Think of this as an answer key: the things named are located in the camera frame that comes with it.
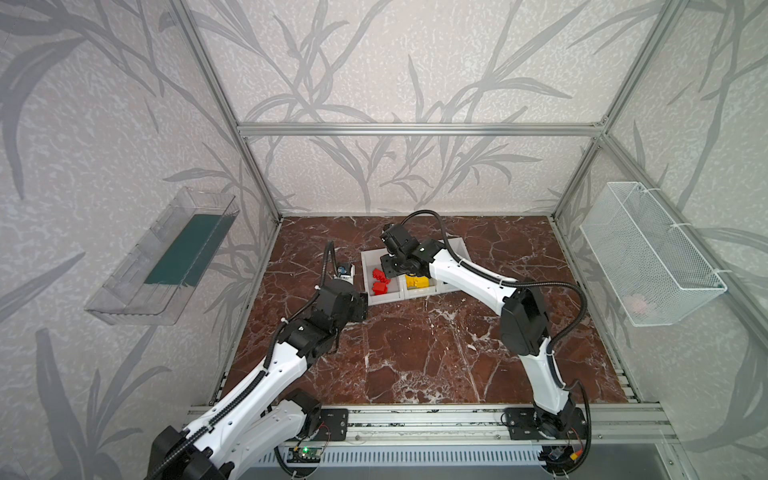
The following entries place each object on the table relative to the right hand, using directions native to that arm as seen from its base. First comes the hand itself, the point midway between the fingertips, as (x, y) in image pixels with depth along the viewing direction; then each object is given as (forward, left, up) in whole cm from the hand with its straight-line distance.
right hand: (389, 255), depth 91 cm
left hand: (-13, +7, +3) cm, 15 cm away
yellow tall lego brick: (-5, -9, -8) cm, 13 cm away
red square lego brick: (-5, +4, -11) cm, 13 cm away
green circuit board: (-49, +20, -15) cm, 55 cm away
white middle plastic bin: (-8, -7, -10) cm, 14 cm away
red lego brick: (+2, +4, -14) cm, 15 cm away
